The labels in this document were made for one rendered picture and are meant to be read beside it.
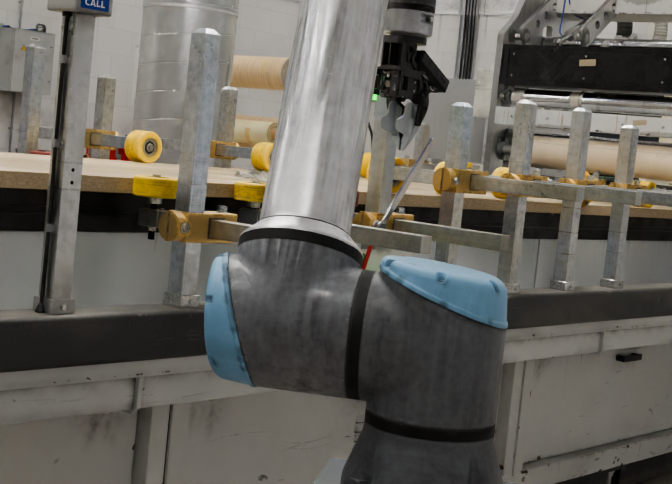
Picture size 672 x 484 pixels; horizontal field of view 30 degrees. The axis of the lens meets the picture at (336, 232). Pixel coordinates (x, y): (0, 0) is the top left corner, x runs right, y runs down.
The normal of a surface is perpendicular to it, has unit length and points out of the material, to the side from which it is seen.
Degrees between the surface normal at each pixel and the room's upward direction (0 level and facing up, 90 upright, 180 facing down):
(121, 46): 90
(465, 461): 70
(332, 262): 74
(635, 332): 90
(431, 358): 90
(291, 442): 90
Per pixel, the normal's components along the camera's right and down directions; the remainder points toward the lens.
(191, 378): 0.75, 0.12
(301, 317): -0.11, -0.25
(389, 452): -0.51, -0.34
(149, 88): -0.62, -0.05
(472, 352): 0.39, 0.11
